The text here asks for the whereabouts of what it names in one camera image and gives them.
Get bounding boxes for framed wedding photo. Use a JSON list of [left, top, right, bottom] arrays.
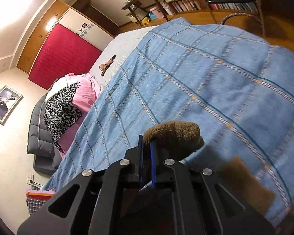
[[0, 85, 23, 125]]

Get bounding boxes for white bed sheet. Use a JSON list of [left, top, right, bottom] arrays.
[[89, 25, 156, 91]]

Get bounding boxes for grey padded headboard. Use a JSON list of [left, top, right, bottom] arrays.
[[26, 94, 62, 175]]

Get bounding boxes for pink pillow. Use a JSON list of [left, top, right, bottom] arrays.
[[58, 73, 101, 159]]

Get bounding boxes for blue checked bedspread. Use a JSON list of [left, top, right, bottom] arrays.
[[44, 18, 294, 226]]

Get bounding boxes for leopard print cloth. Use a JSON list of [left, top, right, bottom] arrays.
[[44, 83, 82, 143]]

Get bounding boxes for brown fleece pants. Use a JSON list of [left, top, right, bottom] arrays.
[[143, 121, 275, 215]]

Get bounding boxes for small object on bed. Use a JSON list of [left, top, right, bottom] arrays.
[[99, 55, 116, 76]]

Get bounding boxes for plaid folded cloth stack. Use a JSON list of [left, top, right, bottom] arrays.
[[26, 189, 56, 215]]

